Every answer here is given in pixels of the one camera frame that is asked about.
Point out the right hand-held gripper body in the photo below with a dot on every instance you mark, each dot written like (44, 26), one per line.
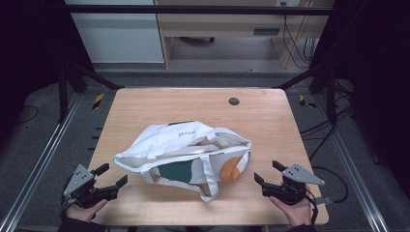
(298, 175)

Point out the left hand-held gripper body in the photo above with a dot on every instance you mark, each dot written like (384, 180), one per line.
(78, 180)

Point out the white canvas tote bag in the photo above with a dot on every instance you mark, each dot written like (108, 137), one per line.
(174, 141)

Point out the person's left hand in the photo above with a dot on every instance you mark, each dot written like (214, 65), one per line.
(84, 213)

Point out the person's right hand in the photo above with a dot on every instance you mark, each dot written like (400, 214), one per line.
(298, 214)

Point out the yellow black floor tape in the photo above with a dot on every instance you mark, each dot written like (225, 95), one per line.
(304, 101)
(98, 101)

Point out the dark round table grommet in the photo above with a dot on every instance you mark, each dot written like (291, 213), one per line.
(234, 101)

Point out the black metal stand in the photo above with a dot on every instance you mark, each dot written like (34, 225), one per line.
(69, 80)
(325, 80)

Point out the white cabinet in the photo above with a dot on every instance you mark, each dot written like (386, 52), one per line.
(119, 38)

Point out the black chair base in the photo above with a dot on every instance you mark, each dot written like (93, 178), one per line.
(196, 40)

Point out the light wooden desk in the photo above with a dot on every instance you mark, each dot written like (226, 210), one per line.
(222, 24)

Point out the aluminium floor rail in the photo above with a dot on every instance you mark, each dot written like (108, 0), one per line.
(38, 167)
(354, 174)

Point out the black horizontal frame bar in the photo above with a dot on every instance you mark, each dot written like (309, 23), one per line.
(193, 9)

